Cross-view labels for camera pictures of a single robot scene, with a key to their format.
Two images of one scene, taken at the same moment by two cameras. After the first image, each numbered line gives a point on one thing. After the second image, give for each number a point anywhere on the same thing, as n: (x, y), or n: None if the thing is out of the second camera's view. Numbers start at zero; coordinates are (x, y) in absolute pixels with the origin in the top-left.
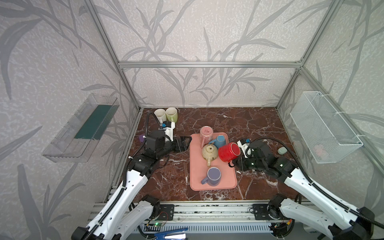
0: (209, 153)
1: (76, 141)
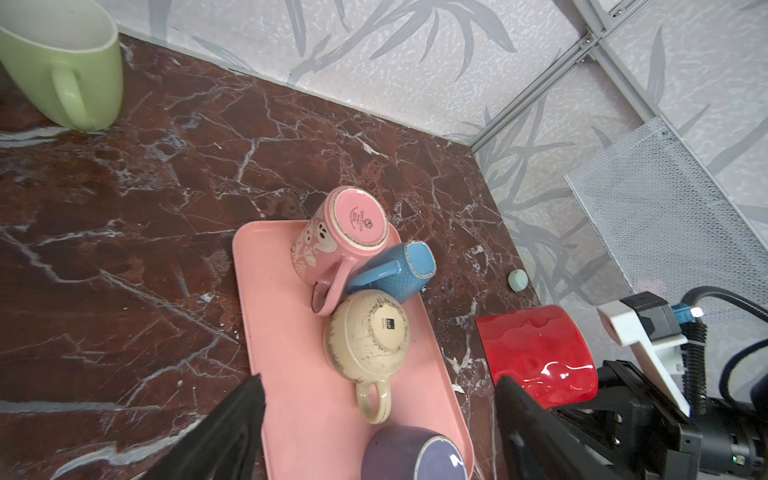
0: (366, 338)
1: None
